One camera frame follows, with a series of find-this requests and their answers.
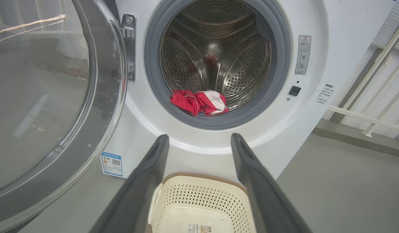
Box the white front-load washing machine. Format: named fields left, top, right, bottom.
left=99, top=0, right=397, bottom=182

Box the grey warning sticker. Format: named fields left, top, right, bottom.
left=295, top=35, right=312, bottom=75

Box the blue energy label sticker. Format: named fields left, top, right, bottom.
left=101, top=151, right=123, bottom=177

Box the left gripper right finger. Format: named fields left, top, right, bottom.
left=231, top=133, right=313, bottom=233

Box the cream perforated basket brown rim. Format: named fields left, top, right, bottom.
left=147, top=172, right=256, bottom=233

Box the stainless steel washing machine drum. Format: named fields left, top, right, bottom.
left=160, top=0, right=272, bottom=110

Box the black round glass washer door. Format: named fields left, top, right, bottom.
left=0, top=0, right=128, bottom=233

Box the red and white garment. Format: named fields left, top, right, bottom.
left=170, top=90, right=229, bottom=117

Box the white metal railing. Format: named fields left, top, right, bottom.
left=327, top=16, right=399, bottom=138

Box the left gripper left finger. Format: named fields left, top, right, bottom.
left=90, top=134, right=170, bottom=233

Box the white ribbed panel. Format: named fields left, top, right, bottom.
left=372, top=0, right=399, bottom=52

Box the metal door hinge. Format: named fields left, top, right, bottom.
left=121, top=14, right=137, bottom=81

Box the white printed warning label sticker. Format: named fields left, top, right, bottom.
left=187, top=223, right=212, bottom=233

